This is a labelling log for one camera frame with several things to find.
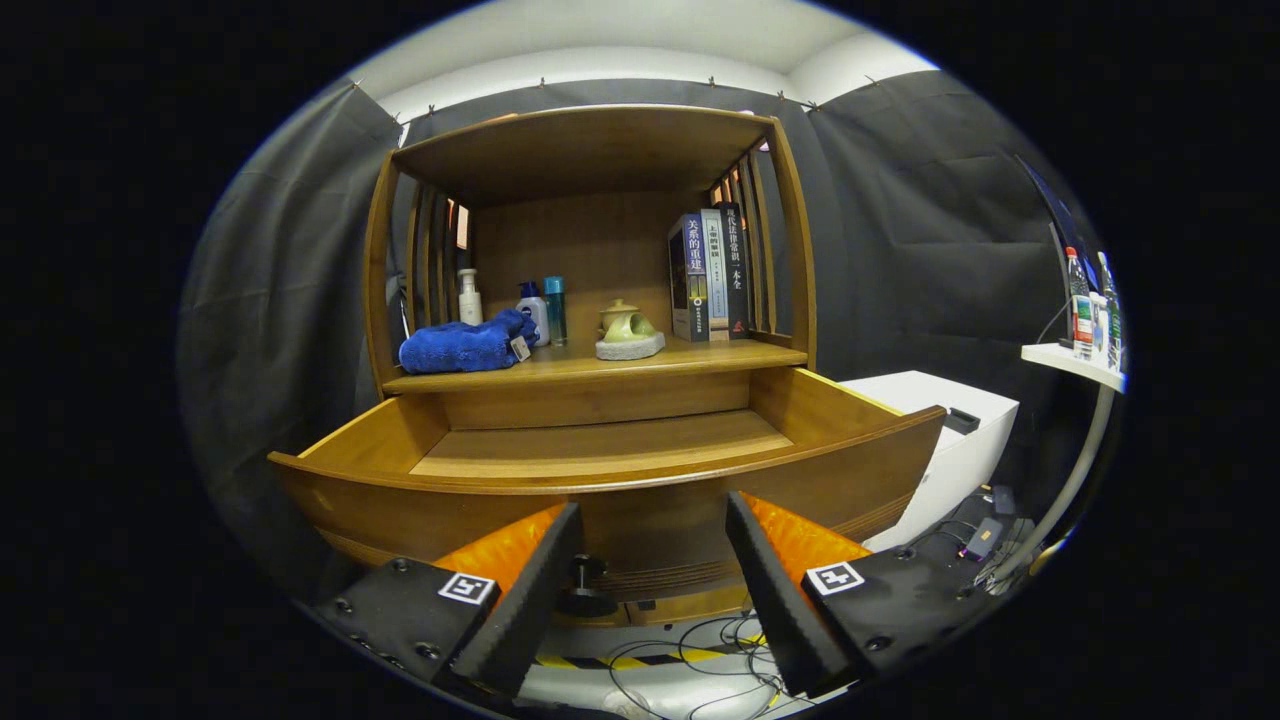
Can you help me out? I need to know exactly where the black book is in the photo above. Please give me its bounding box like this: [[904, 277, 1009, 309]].
[[718, 202, 751, 339]]

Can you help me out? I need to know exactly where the light grey book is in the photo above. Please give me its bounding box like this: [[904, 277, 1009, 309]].
[[700, 208, 731, 342]]

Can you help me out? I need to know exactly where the wooden countertop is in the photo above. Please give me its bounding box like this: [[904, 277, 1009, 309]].
[[382, 335, 809, 394]]

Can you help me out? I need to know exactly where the yellow black floor tape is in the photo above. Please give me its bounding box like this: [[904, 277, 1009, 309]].
[[535, 630, 771, 671]]

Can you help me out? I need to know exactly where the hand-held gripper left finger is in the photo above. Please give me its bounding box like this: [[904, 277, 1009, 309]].
[[305, 502, 583, 701]]

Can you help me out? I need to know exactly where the red label water bottle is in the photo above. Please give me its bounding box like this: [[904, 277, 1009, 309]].
[[1064, 247, 1094, 361]]

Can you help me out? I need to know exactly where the blue folded towel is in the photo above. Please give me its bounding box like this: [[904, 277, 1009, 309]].
[[398, 308, 541, 375]]

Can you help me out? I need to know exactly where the dark monitor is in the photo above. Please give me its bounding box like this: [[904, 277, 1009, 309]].
[[1015, 152, 1101, 301]]

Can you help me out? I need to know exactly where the black floor adapter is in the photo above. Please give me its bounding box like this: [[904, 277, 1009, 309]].
[[962, 517, 1004, 563]]

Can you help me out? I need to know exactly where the white round side table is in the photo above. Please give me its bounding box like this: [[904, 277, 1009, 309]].
[[985, 343, 1128, 591]]

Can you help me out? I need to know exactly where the white bottle blue cap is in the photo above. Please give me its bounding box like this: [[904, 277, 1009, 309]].
[[516, 281, 551, 348]]

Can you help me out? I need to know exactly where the dark blue book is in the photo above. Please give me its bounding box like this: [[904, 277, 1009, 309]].
[[668, 213, 711, 344]]

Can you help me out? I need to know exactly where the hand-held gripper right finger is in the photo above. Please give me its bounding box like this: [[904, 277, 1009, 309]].
[[726, 491, 1013, 699]]

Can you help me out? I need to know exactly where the green ceramic ornament grey base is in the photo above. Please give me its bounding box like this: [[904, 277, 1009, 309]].
[[595, 310, 667, 362]]

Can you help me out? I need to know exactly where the white low box cabinet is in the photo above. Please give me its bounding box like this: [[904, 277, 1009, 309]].
[[838, 370, 1021, 553]]

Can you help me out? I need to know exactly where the wooden drawer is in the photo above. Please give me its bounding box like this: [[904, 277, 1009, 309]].
[[267, 365, 948, 626]]

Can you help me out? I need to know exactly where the wooden cabinet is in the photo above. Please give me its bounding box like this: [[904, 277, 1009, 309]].
[[362, 103, 819, 626]]

